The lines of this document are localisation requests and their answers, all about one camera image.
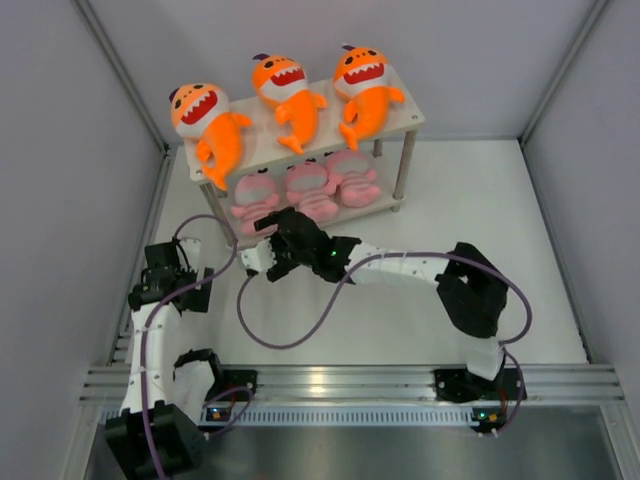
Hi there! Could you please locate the pink striped plush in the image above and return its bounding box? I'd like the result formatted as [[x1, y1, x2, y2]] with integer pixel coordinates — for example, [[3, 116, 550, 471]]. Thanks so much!
[[285, 160, 339, 223], [326, 149, 382, 208], [230, 168, 280, 236]]

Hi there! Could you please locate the orange shark plush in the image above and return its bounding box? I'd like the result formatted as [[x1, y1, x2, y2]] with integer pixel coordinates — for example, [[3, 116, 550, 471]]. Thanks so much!
[[333, 44, 406, 151], [252, 53, 328, 155], [169, 83, 252, 192]]

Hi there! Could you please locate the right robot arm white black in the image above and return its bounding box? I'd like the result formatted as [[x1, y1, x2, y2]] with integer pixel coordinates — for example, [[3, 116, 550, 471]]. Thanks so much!
[[240, 207, 508, 397]]

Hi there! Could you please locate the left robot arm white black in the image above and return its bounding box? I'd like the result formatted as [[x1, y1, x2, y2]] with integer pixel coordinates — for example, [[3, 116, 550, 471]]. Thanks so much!
[[105, 238, 226, 479]]

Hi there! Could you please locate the white two-tier wooden shelf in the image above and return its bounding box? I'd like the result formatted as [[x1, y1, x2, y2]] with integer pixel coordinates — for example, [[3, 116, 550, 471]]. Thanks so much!
[[178, 79, 425, 249]]

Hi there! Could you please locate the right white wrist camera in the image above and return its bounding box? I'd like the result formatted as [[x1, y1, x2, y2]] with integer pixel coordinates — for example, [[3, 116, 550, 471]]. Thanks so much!
[[239, 239, 276, 273]]

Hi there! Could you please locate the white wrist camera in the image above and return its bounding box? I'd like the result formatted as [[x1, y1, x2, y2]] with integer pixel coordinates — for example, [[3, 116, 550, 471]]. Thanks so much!
[[239, 239, 276, 273], [177, 237, 201, 272]]

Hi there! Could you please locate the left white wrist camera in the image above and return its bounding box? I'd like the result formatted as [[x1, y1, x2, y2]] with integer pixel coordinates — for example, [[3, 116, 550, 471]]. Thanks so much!
[[177, 237, 201, 272]]

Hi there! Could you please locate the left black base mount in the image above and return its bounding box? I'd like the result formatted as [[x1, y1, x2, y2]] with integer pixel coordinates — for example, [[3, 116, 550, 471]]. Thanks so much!
[[205, 368, 258, 402]]

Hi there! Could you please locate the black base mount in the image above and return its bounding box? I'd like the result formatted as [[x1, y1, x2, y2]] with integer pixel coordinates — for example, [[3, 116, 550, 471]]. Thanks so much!
[[433, 368, 527, 404], [205, 368, 258, 402]]

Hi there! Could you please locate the aluminium front rail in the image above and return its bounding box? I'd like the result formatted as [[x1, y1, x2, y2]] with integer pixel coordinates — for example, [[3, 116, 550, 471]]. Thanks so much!
[[79, 363, 626, 426]]

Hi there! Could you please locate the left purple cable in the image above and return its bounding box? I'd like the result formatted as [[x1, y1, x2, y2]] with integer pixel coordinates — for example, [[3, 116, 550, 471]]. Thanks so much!
[[138, 213, 259, 480]]

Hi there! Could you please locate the purple cable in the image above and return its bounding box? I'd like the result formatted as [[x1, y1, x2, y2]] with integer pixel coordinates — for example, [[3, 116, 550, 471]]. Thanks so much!
[[138, 213, 259, 480], [236, 252, 532, 436]]

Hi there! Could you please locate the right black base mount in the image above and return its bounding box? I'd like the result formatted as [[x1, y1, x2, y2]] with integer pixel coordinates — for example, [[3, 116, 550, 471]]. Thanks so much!
[[433, 368, 527, 404]]

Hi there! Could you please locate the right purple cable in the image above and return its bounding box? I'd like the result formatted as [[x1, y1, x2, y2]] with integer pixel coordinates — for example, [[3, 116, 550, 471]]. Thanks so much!
[[236, 252, 532, 436]]

